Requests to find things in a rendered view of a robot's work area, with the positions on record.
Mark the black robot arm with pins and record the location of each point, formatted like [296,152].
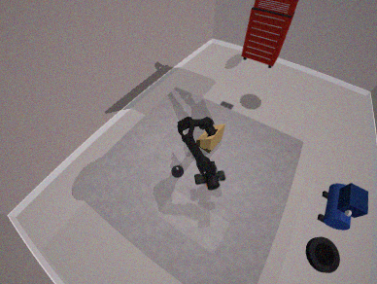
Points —
[203,163]

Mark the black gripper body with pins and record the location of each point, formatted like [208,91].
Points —
[199,180]

